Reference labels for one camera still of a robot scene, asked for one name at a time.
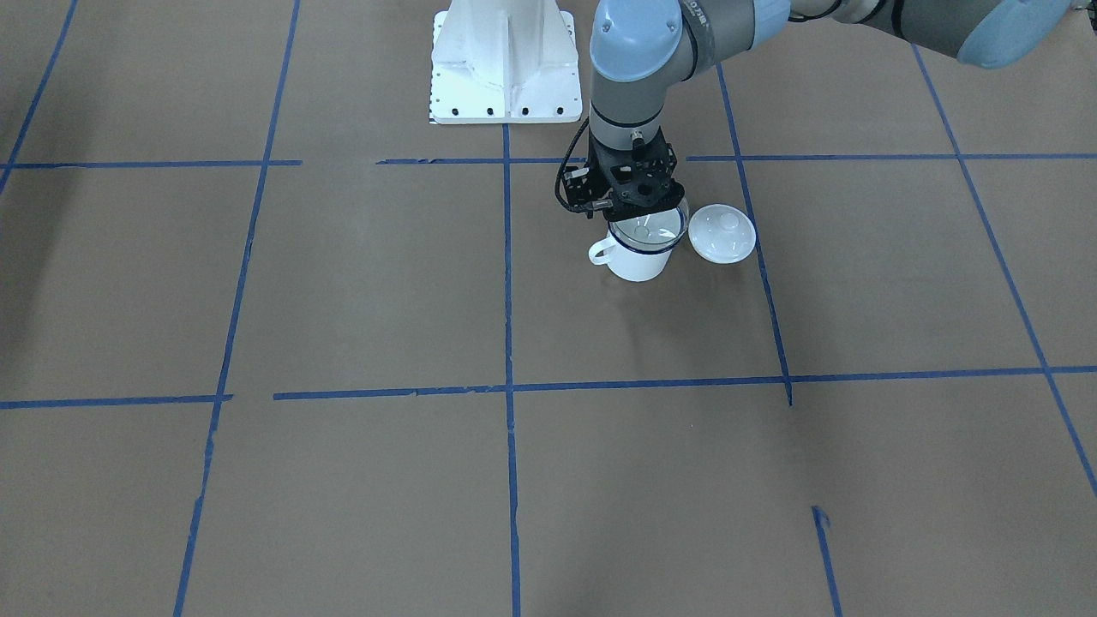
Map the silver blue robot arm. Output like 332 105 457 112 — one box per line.
557 1 1072 216

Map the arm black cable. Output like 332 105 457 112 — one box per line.
554 120 601 215

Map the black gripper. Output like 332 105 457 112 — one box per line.
588 130 678 203

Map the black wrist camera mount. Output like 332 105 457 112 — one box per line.
559 152 686 217

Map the white cup lid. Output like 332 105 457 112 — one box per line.
688 203 757 265

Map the white enamel cup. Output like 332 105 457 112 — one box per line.
588 207 686 282

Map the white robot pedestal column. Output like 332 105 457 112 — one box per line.
429 1 584 125

